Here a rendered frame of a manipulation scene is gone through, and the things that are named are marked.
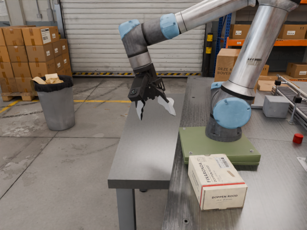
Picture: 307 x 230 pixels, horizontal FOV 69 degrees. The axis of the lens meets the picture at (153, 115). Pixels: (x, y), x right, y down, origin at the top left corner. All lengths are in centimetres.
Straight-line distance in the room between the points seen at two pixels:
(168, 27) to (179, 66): 442
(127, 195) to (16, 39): 356
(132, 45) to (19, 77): 360
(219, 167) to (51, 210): 148
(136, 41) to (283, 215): 67
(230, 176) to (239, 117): 20
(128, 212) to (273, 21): 79
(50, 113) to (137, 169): 223
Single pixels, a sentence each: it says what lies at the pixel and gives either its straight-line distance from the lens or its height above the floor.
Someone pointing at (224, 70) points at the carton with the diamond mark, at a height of 103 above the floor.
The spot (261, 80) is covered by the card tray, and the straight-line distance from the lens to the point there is 207.
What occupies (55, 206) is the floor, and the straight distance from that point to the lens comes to 198.
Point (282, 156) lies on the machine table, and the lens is 101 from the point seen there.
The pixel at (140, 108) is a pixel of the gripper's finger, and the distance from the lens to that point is 85.
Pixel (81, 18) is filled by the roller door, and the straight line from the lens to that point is 530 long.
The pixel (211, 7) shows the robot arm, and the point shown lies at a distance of 88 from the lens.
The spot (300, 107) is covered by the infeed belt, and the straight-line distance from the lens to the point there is 143.
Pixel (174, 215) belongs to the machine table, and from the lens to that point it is 67.
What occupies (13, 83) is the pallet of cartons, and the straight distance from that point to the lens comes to 436.
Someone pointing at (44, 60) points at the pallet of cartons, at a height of 66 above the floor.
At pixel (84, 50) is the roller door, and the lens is 534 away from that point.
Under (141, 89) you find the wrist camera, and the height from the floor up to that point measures 110.
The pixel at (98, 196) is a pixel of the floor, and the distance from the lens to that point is 196.
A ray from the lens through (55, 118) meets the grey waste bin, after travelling 297.
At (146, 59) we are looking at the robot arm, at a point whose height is 119.
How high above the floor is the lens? 133
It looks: 24 degrees down
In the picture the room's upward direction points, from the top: straight up
